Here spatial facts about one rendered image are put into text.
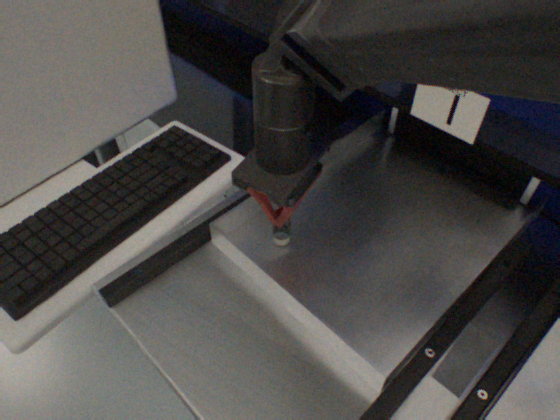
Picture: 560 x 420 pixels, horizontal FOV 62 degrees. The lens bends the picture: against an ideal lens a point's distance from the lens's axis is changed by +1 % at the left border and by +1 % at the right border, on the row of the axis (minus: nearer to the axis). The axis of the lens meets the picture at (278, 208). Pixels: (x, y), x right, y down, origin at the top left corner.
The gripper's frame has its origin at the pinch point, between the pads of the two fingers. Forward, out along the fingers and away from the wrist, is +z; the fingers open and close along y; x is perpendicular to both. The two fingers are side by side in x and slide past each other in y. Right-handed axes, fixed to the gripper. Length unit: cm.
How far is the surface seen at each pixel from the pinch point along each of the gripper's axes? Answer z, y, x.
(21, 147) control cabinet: 5.1, -4.7, 42.7
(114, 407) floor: 93, -15, 44
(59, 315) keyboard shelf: 13.1, -19.7, 21.5
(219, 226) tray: 2.3, -3.8, 6.6
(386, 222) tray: 4.4, 9.3, -10.3
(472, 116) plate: -9.7, 16.1, -15.0
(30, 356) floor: 94, -16, 77
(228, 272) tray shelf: 4.7, -7.5, 2.8
